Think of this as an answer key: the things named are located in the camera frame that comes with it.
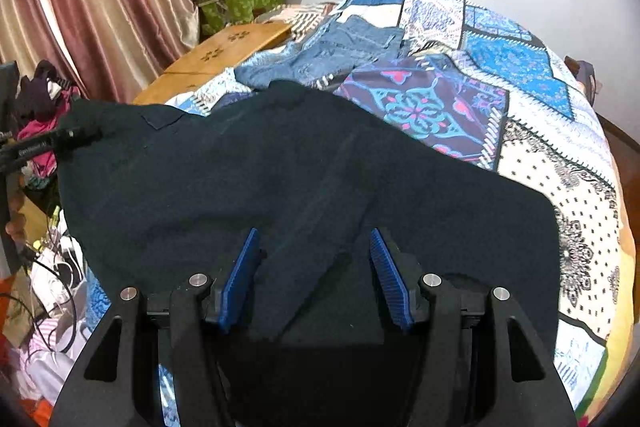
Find black pants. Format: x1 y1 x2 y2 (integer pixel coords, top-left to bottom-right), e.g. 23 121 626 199
55 79 561 427

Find person's left hand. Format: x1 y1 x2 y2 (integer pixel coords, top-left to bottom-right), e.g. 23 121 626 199
6 190 26 245

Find bamboo lap desk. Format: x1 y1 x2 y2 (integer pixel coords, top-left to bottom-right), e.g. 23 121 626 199
134 22 291 105

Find blue patchwork quilt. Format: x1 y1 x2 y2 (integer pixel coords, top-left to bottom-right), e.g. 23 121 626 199
84 0 637 421

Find green fabric storage box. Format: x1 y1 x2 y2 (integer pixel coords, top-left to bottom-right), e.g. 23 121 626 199
198 0 285 38

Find folded blue jeans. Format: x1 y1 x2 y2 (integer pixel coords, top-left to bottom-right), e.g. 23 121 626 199
234 15 404 90

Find orange striped bedsheet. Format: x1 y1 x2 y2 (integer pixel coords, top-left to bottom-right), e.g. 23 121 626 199
254 2 336 42

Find grey bag on floor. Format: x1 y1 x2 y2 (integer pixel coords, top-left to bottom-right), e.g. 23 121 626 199
564 55 599 105

